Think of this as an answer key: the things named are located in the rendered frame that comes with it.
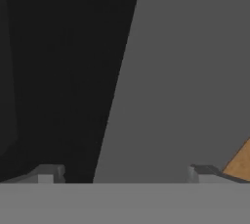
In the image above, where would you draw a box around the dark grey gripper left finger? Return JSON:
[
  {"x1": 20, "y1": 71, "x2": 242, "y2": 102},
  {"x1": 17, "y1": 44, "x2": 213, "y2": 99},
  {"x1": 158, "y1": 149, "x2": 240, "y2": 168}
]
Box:
[{"x1": 0, "y1": 163, "x2": 67, "y2": 184}]

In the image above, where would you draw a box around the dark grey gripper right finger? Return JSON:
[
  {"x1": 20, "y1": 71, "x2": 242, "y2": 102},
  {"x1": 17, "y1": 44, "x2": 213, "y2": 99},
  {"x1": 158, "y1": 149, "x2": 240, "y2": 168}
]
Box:
[{"x1": 187, "y1": 163, "x2": 250, "y2": 184}]

